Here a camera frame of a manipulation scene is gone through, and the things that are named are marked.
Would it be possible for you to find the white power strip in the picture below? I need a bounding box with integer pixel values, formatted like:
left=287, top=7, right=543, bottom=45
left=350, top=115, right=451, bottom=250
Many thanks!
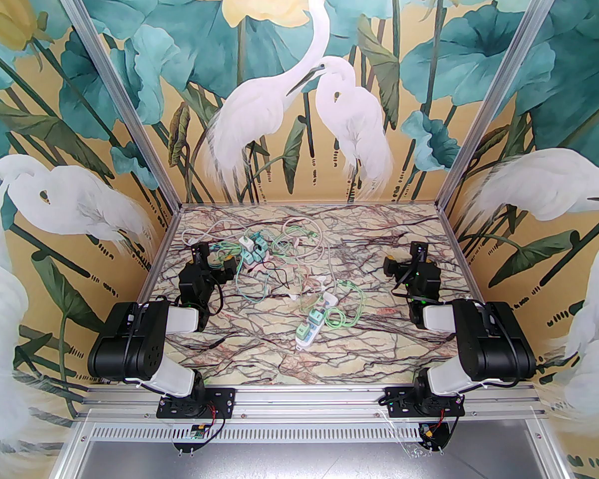
left=296, top=291, right=338, bottom=352

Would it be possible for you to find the perforated metal strip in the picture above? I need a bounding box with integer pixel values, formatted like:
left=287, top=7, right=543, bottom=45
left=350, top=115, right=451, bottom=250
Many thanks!
left=87, top=421, right=532, bottom=443

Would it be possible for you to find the grey metal sheet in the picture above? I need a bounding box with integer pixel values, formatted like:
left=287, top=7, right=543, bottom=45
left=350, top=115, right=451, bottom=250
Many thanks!
left=55, top=441, right=555, bottom=479

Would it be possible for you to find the thin white looped cable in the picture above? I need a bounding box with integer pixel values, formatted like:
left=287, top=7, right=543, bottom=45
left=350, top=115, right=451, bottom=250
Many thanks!
left=181, top=219, right=243, bottom=247

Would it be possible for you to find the aluminium table side rail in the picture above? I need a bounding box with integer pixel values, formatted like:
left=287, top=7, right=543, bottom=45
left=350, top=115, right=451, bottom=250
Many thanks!
left=102, top=207, right=183, bottom=385
left=438, top=207, right=511, bottom=383

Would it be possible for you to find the light green coiled cable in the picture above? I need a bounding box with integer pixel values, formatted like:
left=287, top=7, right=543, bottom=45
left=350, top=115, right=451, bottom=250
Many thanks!
left=324, top=278, right=368, bottom=329

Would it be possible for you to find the thin black cable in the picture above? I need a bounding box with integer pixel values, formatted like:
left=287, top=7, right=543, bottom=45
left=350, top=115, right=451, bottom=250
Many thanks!
left=257, top=260, right=293, bottom=293

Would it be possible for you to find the pale green cable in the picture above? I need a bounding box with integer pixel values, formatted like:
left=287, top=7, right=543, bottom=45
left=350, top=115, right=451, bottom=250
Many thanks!
left=271, top=220, right=320, bottom=260

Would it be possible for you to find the white power strip cord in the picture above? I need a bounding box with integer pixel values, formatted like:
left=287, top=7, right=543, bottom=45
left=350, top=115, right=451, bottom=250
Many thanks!
left=279, top=217, right=341, bottom=298

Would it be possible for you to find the aluminium table end rail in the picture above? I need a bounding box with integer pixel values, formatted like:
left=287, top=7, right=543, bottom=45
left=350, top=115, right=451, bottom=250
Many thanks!
left=179, top=202, right=442, bottom=210

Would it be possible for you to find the black bracket yellow connector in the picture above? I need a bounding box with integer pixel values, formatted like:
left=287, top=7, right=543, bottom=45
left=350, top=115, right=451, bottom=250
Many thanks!
left=418, top=421, right=451, bottom=453

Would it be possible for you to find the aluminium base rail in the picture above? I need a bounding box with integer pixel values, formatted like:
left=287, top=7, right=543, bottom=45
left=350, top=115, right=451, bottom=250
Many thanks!
left=77, top=385, right=552, bottom=420

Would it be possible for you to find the aluminium frame post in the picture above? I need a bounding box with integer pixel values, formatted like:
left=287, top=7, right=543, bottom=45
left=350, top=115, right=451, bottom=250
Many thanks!
left=435, top=0, right=575, bottom=213
left=47, top=0, right=183, bottom=211

